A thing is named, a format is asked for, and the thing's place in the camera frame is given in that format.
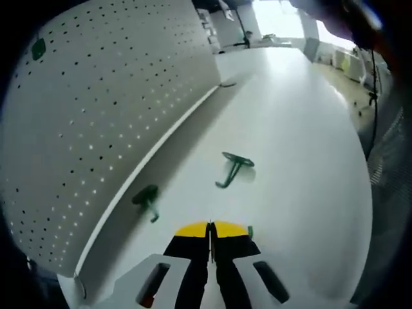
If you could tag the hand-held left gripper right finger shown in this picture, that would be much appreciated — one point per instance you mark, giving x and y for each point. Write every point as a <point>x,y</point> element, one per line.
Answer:
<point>251,283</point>

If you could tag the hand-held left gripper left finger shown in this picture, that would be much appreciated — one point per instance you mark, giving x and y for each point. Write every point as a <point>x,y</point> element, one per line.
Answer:
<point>141,277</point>

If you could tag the green hook assembly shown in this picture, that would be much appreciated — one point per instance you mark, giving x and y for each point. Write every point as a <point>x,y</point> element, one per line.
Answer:
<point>145,194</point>
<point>250,232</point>
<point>244,162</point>
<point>38,49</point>

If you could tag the white perforated mounting plate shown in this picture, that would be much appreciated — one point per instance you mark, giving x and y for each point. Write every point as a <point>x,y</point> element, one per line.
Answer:
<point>96,96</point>

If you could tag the black tripod stand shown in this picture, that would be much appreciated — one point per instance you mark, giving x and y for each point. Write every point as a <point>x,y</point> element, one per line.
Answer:
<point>247,40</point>

